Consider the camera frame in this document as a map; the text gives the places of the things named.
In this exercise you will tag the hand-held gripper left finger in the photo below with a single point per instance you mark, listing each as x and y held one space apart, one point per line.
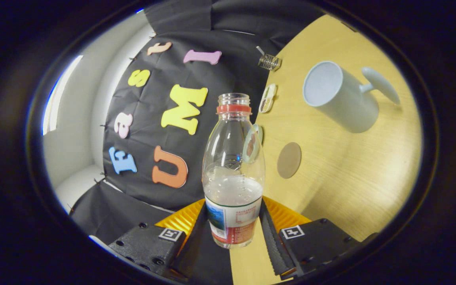
200 257

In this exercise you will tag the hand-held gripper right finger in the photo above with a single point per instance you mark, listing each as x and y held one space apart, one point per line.
275 249

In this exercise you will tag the clear plastic juice bottle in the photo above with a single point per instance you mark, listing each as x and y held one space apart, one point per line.
232 190

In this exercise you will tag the round brown coaster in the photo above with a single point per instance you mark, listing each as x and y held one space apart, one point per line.
289 160

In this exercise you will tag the white cup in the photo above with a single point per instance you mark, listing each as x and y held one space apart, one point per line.
350 107

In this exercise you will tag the brown meat piece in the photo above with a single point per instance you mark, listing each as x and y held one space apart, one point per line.
253 138
250 151

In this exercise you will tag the wooden table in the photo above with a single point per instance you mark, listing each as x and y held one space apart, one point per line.
350 178

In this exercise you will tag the round pale green plate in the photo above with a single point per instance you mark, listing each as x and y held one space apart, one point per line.
259 132

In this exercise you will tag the white divided dish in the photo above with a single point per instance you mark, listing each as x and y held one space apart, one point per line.
267 99

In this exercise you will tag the ceiling light panel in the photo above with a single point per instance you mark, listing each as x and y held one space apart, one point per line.
59 99

